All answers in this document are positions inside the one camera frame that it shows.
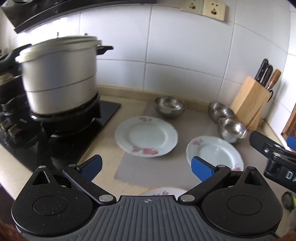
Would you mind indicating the black glass gas stove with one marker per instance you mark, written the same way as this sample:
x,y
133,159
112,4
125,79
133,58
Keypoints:
x,y
101,111

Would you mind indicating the white plate pink flowers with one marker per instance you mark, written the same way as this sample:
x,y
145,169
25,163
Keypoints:
x,y
215,153
161,191
145,136

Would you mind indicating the wooden window frame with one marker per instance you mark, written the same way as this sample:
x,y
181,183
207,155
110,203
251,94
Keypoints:
x,y
289,125

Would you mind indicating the black range hood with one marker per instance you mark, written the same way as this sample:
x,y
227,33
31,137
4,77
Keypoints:
x,y
57,11

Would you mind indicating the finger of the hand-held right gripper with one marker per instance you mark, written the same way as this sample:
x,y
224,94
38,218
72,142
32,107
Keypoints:
x,y
256,140
291,143

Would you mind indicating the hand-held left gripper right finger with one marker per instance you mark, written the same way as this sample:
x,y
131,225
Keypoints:
x,y
203,171

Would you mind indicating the green and yellow scouring pad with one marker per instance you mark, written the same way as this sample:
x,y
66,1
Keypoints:
x,y
289,201

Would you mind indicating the cream wall socket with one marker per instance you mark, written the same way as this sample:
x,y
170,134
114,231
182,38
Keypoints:
x,y
192,5
214,10

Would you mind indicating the grey counter mat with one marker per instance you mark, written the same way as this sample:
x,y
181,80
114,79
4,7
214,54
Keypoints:
x,y
161,171

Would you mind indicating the wooden knife block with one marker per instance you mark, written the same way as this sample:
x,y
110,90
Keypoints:
x,y
248,104

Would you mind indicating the aluminium pressure cooker pot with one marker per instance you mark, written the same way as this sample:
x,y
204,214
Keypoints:
x,y
60,78

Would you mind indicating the black burner pot support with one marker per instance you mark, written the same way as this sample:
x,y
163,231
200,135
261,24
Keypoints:
x,y
76,115
13,125

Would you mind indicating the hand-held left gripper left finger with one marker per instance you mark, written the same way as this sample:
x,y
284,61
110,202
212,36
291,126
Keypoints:
x,y
92,166

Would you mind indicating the stainless steel bowl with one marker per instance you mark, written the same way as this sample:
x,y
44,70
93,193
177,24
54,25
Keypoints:
x,y
232,131
170,106
219,111

